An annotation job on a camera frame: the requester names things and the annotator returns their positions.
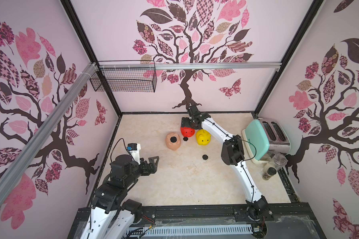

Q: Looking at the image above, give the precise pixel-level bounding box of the red piggy bank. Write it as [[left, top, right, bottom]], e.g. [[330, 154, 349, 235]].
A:
[[180, 127, 195, 138]]

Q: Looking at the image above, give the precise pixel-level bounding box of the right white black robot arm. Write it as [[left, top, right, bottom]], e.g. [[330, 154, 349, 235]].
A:
[[181, 105, 268, 221]]

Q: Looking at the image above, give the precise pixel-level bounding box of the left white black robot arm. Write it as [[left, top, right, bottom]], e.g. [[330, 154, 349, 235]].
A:
[[81, 154, 160, 239]]

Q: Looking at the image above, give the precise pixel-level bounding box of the yellow piggy bank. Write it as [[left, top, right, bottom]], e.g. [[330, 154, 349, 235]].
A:
[[196, 129, 211, 146]]

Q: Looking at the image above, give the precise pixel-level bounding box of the mint green toaster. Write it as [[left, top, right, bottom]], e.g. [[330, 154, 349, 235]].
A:
[[242, 118, 291, 164]]

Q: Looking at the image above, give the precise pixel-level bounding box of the glass jar black lid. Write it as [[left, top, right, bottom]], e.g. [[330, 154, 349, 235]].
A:
[[262, 153, 288, 180]]

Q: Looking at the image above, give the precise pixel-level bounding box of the back aluminium rail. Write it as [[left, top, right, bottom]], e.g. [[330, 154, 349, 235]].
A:
[[100, 62, 282, 70]]

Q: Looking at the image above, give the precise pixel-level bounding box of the aluminium rail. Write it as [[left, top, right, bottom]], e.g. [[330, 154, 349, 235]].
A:
[[0, 62, 98, 207], [100, 62, 282, 70]]

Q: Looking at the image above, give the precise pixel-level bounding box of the white cable duct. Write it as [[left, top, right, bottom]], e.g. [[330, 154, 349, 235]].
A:
[[124, 225, 253, 238]]

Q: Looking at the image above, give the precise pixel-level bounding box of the black wire basket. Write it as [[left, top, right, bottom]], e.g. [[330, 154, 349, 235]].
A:
[[90, 60, 158, 93]]

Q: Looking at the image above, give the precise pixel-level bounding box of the left aluminium rail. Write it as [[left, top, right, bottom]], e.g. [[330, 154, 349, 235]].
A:
[[0, 62, 98, 207]]

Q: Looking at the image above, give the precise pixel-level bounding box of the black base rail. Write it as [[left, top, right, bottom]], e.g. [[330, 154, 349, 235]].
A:
[[74, 203, 312, 223]]

